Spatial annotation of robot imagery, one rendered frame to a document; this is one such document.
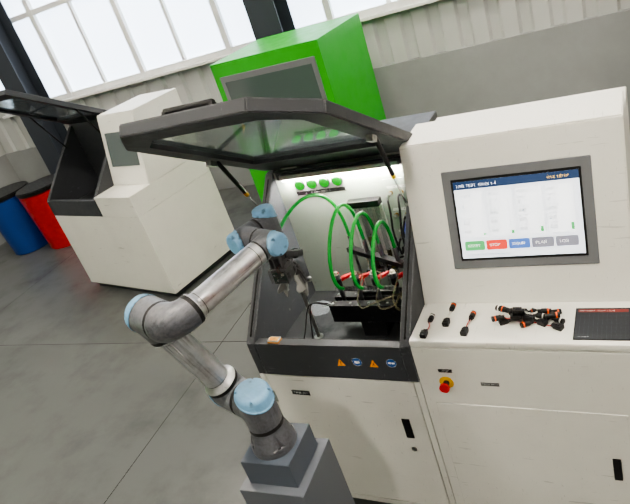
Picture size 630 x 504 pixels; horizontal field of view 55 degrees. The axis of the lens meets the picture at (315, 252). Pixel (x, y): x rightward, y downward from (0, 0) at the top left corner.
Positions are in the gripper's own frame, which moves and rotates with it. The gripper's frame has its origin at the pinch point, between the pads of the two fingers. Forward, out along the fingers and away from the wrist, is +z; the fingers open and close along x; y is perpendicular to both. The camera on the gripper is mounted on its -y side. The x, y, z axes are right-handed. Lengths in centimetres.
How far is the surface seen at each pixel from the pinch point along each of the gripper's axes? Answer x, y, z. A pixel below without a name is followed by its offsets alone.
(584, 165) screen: 94, -34, -21
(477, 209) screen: 59, -32, -10
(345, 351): 9.2, -2.3, 28.5
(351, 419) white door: 1, -2, 64
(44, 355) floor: -333, -94, 121
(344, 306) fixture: 2.1, -23.3, 23.2
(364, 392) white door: 11.1, -2.4, 48.7
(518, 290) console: 69, -25, 19
